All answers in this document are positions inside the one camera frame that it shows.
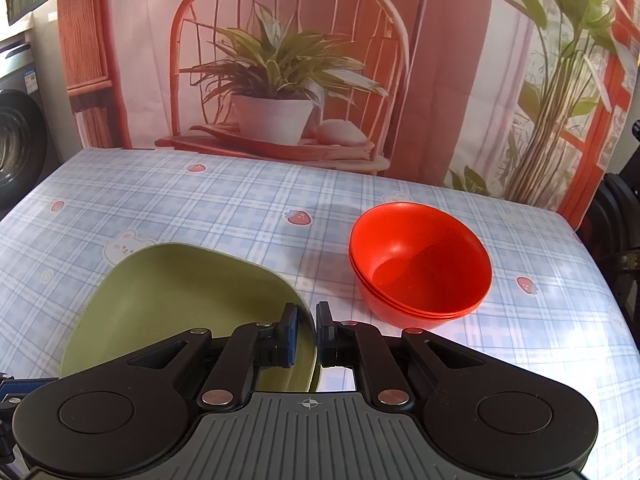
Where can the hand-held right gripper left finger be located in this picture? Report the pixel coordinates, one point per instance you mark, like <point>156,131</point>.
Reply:
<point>291,336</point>

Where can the green square plate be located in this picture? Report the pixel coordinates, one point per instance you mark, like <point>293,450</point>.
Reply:
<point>180,305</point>

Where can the printed room backdrop cloth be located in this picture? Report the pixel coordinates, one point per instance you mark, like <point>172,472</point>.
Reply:
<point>325,60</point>

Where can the grey washing machine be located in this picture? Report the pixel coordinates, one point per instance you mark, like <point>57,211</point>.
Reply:
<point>22,130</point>

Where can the black exercise bike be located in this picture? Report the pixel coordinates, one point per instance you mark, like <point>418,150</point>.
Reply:
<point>615,240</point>

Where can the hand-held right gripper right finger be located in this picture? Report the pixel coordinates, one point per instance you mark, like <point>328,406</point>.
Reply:
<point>325,335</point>

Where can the blue plaid tablecloth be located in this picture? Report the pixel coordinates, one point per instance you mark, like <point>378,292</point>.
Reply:
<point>200,200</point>

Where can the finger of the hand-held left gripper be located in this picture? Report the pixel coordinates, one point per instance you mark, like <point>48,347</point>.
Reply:
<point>17,391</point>

